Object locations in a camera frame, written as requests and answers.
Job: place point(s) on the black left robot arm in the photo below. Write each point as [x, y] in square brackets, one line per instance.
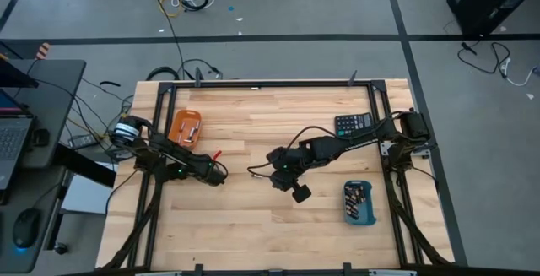
[160, 153]

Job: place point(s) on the white box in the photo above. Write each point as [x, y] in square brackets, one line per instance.
[84, 196]

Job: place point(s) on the orange plastic bin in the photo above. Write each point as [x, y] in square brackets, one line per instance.
[187, 115]

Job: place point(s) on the orange black striped object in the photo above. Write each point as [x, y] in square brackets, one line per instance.
[42, 51]

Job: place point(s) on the dark grey desk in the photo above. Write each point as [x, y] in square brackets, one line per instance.
[55, 86]

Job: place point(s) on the black caster wheel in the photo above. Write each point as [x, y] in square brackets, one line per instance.
[61, 248]

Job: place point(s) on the black monitor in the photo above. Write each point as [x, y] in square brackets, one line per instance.
[12, 75]

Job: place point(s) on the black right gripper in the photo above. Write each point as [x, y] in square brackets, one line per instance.
[289, 162]

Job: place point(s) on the black equipment cabinet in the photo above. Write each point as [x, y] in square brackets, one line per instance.
[489, 1]

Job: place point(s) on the black computer mouse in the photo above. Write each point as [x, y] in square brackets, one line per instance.
[26, 227]

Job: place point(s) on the black desk support bar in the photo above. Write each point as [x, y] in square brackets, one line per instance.
[84, 166]

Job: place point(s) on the black desk calculator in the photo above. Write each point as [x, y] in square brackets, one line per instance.
[353, 123]

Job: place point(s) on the red plastic clip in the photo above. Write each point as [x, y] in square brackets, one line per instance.
[217, 155]

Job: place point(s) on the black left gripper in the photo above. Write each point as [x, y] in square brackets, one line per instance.
[211, 172]

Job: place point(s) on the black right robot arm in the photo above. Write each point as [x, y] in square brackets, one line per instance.
[358, 139]

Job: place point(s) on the copper black AA battery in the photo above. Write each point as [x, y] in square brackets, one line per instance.
[360, 198]
[354, 215]
[348, 188]
[358, 188]
[351, 203]
[352, 209]
[350, 196]

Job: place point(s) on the black frame clamp post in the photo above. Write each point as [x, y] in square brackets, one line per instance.
[197, 77]

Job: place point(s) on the grey laptop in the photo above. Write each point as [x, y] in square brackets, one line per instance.
[12, 141]

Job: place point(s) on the teal plastic bin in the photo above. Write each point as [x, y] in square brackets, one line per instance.
[371, 202]

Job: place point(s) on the black power brick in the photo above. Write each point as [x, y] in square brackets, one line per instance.
[83, 141]

